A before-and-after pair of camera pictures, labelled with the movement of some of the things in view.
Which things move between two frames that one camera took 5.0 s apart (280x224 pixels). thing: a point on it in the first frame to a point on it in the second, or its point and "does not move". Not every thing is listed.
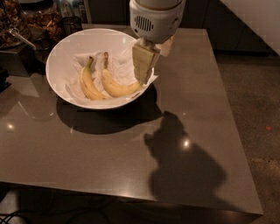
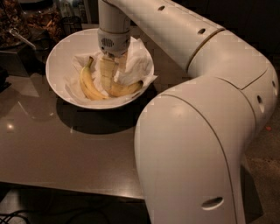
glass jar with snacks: x=12 y=17 does not move
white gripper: x=155 y=24 to x=115 y=43
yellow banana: x=118 y=89 does not move
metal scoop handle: x=14 y=31 does not move
